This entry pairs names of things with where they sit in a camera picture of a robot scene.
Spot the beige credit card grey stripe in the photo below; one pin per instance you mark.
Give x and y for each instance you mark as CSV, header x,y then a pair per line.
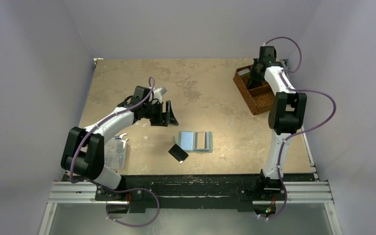
x,y
201,141

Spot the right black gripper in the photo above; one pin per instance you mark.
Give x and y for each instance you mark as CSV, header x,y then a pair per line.
x,y
257,73

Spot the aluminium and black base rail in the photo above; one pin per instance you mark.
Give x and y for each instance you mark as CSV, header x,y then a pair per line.
x,y
234,192

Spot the brown woven divided basket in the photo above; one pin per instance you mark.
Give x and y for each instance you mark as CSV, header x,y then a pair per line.
x,y
259,99

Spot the clear plastic bag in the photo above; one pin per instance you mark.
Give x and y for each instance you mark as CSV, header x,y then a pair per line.
x,y
115,152

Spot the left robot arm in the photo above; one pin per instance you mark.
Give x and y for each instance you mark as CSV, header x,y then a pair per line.
x,y
84,149

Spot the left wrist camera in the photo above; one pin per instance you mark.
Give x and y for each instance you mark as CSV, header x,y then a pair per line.
x,y
160,91

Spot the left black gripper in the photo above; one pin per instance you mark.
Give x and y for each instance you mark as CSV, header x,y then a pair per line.
x,y
163,119

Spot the green card holder wallet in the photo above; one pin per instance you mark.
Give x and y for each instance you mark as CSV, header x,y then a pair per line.
x,y
191,141

